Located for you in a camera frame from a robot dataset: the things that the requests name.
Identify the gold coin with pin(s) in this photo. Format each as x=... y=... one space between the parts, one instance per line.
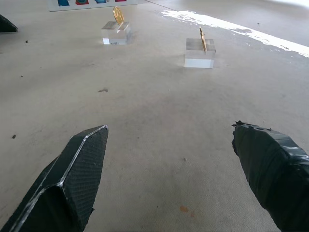
x=118 y=15
x=203 y=39

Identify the clear acrylic block stand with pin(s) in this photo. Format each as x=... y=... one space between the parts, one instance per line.
x=200 y=53
x=116 y=33

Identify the white printed picture board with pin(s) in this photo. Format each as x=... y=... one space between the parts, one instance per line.
x=93 y=4

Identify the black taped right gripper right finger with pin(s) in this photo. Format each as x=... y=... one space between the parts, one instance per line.
x=275 y=169

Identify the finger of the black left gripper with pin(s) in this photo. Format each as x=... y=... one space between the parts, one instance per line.
x=6 y=25

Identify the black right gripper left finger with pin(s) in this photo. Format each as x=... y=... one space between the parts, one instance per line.
x=79 y=174

